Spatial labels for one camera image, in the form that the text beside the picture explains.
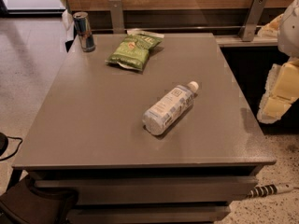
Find metal wall bracket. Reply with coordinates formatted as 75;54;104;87
238;0;267;42
108;0;125;34

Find black white striped cable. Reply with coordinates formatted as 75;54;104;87
247;182;295;199

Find green chip bag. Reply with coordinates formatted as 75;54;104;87
106;30;164;71

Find left metal wall bracket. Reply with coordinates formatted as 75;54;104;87
108;0;125;34

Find clear plastic water bottle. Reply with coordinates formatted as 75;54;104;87
142;81;199;135

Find black round floor object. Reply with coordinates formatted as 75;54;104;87
0;133;8;156

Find right metal wall bracket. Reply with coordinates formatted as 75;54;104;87
238;0;267;42

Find grey drawer cabinet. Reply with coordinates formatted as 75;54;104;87
13;34;276;224

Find silver blue drink can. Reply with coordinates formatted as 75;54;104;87
73;12;95;52

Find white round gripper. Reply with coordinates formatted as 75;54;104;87
257;0;299;124

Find black cable on floor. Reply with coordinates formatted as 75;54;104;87
0;135;24;162

